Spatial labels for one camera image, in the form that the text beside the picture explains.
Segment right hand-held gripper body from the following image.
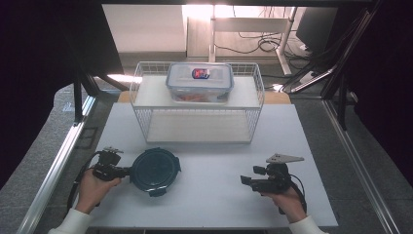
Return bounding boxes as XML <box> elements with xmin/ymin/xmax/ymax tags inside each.
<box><xmin>250</xmin><ymin>153</ymin><xmax>306</xmax><ymax>195</ymax></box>

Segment dark monitor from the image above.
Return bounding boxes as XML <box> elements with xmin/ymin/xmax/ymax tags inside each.
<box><xmin>295</xmin><ymin>7</ymin><xmax>339</xmax><ymax>55</ymax></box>

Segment person's right hand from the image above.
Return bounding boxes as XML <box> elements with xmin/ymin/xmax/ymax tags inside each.
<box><xmin>260</xmin><ymin>186</ymin><xmax>308</xmax><ymax>224</ymax></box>

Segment clear rectangular lidded container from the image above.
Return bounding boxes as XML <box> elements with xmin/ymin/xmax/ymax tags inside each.
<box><xmin>165</xmin><ymin>61</ymin><xmax>235</xmax><ymax>104</ymax></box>

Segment orange food pieces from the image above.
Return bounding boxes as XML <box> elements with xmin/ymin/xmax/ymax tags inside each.
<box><xmin>176</xmin><ymin>92</ymin><xmax>226</xmax><ymax>102</ymax></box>

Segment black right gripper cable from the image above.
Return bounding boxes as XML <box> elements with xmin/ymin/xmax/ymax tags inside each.
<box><xmin>278</xmin><ymin>174</ymin><xmax>308</xmax><ymax>215</ymax></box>

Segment black floor cables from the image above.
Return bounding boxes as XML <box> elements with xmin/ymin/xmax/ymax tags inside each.
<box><xmin>214</xmin><ymin>5</ymin><xmax>315</xmax><ymax>56</ymax></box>

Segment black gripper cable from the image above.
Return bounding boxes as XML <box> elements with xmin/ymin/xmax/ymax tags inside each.
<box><xmin>278</xmin><ymin>174</ymin><xmax>308</xmax><ymax>215</ymax></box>
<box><xmin>66</xmin><ymin>150</ymin><xmax>102</xmax><ymax>213</ymax></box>

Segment aluminium frame rail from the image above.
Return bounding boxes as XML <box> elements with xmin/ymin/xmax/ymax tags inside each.
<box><xmin>322</xmin><ymin>98</ymin><xmax>401</xmax><ymax>234</ymax></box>
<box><xmin>16</xmin><ymin>95</ymin><xmax>97</xmax><ymax>234</ymax></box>

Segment dark round lid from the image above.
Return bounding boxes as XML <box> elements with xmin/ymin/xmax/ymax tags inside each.
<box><xmin>129</xmin><ymin>146</ymin><xmax>182</xmax><ymax>198</ymax></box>

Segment black metal stand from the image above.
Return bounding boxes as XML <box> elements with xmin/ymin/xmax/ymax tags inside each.
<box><xmin>63</xmin><ymin>32</ymin><xmax>131</xmax><ymax>127</ymax></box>
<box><xmin>282</xmin><ymin>0</ymin><xmax>385</xmax><ymax>132</ymax></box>

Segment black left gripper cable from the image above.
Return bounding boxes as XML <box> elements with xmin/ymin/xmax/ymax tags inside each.
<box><xmin>66</xmin><ymin>150</ymin><xmax>102</xmax><ymax>213</ymax></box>

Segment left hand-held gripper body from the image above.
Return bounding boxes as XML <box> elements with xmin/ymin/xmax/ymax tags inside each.
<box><xmin>92</xmin><ymin>146</ymin><xmax>124</xmax><ymax>182</ymax></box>

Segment person's left hand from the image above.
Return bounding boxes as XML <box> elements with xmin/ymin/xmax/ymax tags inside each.
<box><xmin>75</xmin><ymin>169</ymin><xmax>123</xmax><ymax>215</ymax></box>

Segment white wire shelf rack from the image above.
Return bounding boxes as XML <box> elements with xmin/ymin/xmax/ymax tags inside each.
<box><xmin>129</xmin><ymin>60</ymin><xmax>266</xmax><ymax>145</ymax></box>

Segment white desk frame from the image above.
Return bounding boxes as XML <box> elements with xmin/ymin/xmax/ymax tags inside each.
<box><xmin>208</xmin><ymin>4</ymin><xmax>298</xmax><ymax>76</ymax></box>

